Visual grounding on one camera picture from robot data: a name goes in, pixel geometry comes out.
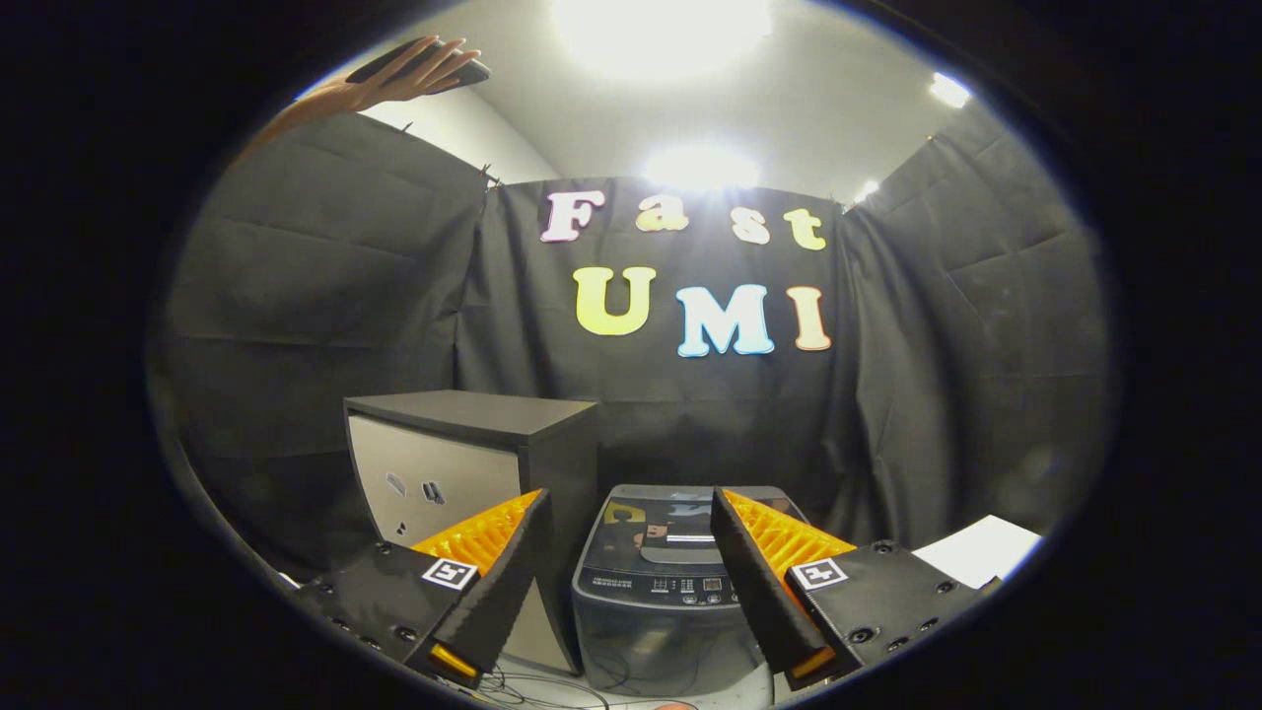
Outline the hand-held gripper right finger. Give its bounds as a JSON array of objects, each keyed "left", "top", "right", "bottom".
[{"left": 710, "top": 486, "right": 997, "bottom": 693}]

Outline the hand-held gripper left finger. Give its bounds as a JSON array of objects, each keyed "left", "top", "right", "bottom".
[{"left": 296, "top": 488, "right": 553, "bottom": 691}]

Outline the grey washing machine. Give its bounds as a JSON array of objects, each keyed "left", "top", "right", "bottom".
[{"left": 572, "top": 483, "right": 809, "bottom": 699}]

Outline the grey cabinet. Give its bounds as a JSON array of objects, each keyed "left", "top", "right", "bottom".
[{"left": 343, "top": 390, "right": 600, "bottom": 676}]

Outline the black backdrop cloth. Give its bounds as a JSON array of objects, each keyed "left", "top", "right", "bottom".
[{"left": 148, "top": 108, "right": 1120, "bottom": 583}]

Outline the bright ceiling light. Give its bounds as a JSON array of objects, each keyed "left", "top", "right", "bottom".
[{"left": 643, "top": 146, "right": 762, "bottom": 191}]

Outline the black phone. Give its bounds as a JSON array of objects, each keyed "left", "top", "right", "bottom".
[{"left": 345, "top": 39, "right": 492, "bottom": 92}]

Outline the large round ceiling light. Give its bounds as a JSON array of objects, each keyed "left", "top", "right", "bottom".
[{"left": 550, "top": 0, "right": 775, "bottom": 80}]

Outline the black cable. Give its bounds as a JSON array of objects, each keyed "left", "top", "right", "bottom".
[{"left": 463, "top": 666, "right": 612, "bottom": 710}]

